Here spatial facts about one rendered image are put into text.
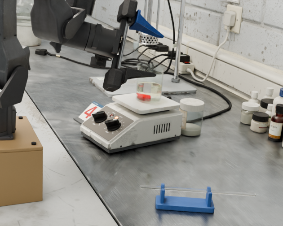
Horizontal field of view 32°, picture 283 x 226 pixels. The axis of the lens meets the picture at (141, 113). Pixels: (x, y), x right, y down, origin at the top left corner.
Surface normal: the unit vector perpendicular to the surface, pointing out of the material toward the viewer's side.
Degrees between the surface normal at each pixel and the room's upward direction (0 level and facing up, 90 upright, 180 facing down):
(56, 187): 0
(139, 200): 0
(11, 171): 90
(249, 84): 90
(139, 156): 0
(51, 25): 104
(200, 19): 90
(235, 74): 90
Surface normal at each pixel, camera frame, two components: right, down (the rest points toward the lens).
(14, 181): 0.40, 0.32
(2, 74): -0.43, 0.14
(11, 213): 0.07, -0.95
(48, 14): -0.46, 0.47
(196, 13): -0.91, 0.07
